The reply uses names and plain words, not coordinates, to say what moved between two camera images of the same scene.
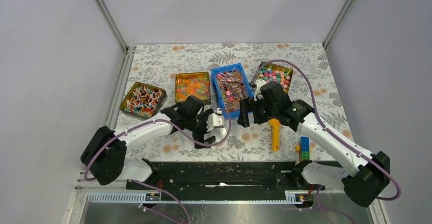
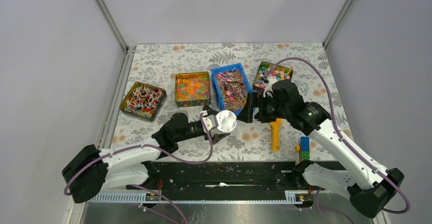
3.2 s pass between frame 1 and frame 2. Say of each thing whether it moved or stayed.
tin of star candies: stayed
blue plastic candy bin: stayed
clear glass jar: moved
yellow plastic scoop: stayed
